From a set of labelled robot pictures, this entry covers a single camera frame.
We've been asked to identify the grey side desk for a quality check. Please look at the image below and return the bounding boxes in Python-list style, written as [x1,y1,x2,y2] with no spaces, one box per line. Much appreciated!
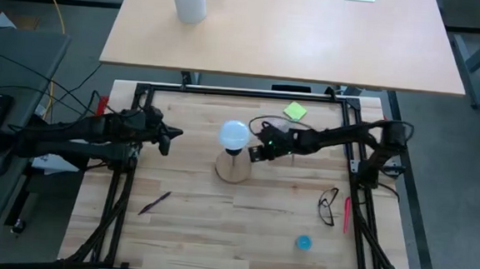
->
[0,26,72,244]

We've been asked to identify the wooden lamp base with socket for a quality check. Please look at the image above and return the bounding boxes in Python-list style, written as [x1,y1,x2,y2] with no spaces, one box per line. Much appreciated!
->
[213,146,253,185]

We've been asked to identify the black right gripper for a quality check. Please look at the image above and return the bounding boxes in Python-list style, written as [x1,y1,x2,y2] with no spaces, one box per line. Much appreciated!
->
[248,124,298,167]

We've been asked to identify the black aluminium table frame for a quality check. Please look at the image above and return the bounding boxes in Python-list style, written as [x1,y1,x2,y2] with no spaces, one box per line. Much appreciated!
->
[58,76,431,269]

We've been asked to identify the beige wooden desk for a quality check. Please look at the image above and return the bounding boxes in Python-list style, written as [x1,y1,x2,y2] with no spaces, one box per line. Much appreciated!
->
[97,0,471,97]

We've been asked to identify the white printed paper sheet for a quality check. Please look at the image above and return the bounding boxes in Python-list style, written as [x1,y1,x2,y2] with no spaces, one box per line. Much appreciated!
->
[30,150,82,178]

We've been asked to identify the dark purple pen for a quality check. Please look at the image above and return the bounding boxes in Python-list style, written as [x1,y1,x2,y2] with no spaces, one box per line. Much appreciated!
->
[137,189,173,219]

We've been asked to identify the green sticky note pad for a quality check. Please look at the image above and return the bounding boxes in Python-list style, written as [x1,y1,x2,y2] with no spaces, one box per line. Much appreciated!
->
[282,101,308,122]

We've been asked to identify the white lightbulb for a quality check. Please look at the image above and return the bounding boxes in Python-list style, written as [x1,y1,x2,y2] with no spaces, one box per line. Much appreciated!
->
[217,118,253,152]

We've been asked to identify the white cylinder container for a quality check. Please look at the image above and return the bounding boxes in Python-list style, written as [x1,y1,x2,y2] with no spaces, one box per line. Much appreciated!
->
[166,0,210,26]

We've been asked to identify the blue round cap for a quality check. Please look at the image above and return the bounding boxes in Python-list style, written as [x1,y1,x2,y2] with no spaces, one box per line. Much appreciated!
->
[295,234,314,252]

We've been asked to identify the pink pen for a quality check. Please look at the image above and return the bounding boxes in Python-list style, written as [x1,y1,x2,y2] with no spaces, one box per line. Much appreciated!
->
[342,196,353,235]

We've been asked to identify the black framed glasses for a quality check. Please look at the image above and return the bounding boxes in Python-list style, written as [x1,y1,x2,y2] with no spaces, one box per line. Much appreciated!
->
[315,186,340,228]

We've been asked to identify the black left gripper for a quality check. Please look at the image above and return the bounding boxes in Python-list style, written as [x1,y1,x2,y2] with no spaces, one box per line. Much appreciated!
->
[137,106,186,157]

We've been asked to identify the yellow cable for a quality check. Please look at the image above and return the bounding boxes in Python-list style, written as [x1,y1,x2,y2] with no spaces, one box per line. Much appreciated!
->
[27,0,68,112]

